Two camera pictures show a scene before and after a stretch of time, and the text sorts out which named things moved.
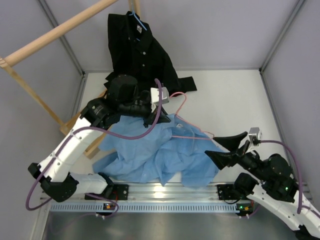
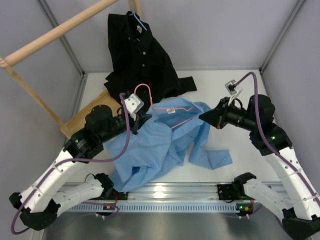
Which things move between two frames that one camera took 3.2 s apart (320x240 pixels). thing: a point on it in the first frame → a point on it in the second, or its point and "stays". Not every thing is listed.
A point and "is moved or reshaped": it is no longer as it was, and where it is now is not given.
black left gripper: (151, 117) → (141, 119)
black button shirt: (133, 51) stays
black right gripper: (221, 160) → (214, 116)
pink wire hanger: (186, 137) → (164, 108)
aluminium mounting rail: (153, 194) stays
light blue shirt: (175, 151) is moved or reshaped
